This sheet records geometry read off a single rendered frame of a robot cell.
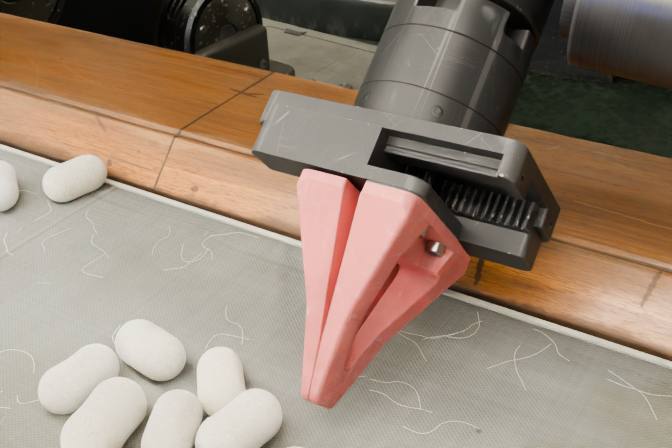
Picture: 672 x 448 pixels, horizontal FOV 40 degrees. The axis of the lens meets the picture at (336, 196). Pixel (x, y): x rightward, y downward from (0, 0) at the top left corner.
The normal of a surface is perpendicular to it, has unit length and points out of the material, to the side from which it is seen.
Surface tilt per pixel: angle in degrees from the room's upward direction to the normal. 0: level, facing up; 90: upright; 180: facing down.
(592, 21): 89
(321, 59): 0
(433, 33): 40
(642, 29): 89
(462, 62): 49
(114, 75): 0
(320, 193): 61
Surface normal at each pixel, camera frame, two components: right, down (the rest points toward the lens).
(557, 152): -0.06, -0.85
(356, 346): -0.23, -0.67
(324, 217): -0.50, -0.02
